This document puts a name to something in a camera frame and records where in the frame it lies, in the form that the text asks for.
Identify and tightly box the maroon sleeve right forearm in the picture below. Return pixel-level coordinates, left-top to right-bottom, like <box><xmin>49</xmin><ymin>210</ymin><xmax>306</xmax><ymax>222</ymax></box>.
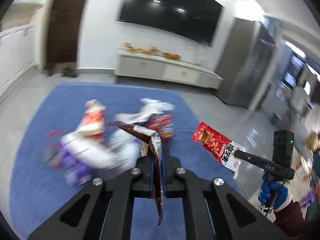
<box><xmin>274</xmin><ymin>201</ymin><xmax>316</xmax><ymax>239</ymax></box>

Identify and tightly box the brown foil snack wrapper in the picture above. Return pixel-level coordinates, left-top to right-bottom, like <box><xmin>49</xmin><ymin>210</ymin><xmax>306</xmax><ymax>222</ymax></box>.
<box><xmin>108</xmin><ymin>121</ymin><xmax>164</xmax><ymax>226</ymax></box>

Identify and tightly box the red peanut snack packet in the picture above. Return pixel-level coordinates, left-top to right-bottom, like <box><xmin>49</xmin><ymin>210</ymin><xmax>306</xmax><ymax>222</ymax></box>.
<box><xmin>192</xmin><ymin>122</ymin><xmax>247</xmax><ymax>172</ymax></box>

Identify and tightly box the blue carpet rug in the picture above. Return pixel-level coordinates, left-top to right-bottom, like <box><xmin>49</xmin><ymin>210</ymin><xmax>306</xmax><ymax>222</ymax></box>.
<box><xmin>9</xmin><ymin>82</ymin><xmax>240</xmax><ymax>239</ymax></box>

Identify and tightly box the left brown shoe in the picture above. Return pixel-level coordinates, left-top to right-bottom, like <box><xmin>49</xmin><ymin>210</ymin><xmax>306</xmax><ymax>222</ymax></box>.
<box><xmin>42</xmin><ymin>63</ymin><xmax>55</xmax><ymax>76</ymax></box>

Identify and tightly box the brown shoe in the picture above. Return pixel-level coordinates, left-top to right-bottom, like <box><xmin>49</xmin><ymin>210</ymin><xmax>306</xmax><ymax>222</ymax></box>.
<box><xmin>42</xmin><ymin>63</ymin><xmax>55</xmax><ymax>76</ymax></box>
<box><xmin>62</xmin><ymin>67</ymin><xmax>78</xmax><ymax>78</ymax></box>

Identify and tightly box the dark brown entrance door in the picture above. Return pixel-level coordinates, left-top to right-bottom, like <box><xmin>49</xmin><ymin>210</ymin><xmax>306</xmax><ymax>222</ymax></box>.
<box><xmin>47</xmin><ymin>0</ymin><xmax>86</xmax><ymax>63</ymax></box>

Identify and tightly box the white shoe cabinet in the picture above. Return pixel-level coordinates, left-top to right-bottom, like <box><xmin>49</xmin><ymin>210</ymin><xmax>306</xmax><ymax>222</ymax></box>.
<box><xmin>0</xmin><ymin>24</ymin><xmax>35</xmax><ymax>94</ymax></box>

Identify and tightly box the right brown shoe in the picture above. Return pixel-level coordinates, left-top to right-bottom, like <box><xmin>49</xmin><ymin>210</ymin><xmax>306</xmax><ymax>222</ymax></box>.
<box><xmin>62</xmin><ymin>67</ymin><xmax>78</xmax><ymax>78</ymax></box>

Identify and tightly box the blue gloved right hand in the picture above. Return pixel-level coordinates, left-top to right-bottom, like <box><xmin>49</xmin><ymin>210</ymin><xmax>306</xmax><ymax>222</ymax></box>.
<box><xmin>258</xmin><ymin>180</ymin><xmax>293</xmax><ymax>212</ymax></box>

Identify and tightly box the golden dragon ornament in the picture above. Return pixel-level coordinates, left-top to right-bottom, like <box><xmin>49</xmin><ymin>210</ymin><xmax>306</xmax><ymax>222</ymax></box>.
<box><xmin>122</xmin><ymin>42</ymin><xmax>181</xmax><ymax>61</ymax></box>

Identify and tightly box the red blue chip bag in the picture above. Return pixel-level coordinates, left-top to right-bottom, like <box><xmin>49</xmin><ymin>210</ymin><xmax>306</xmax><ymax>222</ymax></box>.
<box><xmin>146</xmin><ymin>114</ymin><xmax>174</xmax><ymax>143</ymax></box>

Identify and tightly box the silver refrigerator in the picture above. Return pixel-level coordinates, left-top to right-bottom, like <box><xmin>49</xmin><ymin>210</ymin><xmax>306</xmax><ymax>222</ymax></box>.
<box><xmin>215</xmin><ymin>18</ymin><xmax>276</xmax><ymax>108</ymax></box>

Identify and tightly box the black wall television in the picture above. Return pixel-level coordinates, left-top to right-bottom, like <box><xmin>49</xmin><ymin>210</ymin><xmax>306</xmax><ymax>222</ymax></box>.
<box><xmin>119</xmin><ymin>0</ymin><xmax>223</xmax><ymax>46</ymax></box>

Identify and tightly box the red white snack bag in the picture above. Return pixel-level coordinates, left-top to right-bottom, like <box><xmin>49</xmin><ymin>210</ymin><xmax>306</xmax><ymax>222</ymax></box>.
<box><xmin>76</xmin><ymin>99</ymin><xmax>106</xmax><ymax>141</ymax></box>

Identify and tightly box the white grey TV cabinet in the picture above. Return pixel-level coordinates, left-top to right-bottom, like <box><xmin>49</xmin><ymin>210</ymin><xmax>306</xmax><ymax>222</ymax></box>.
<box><xmin>116</xmin><ymin>50</ymin><xmax>223</xmax><ymax>89</ymax></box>

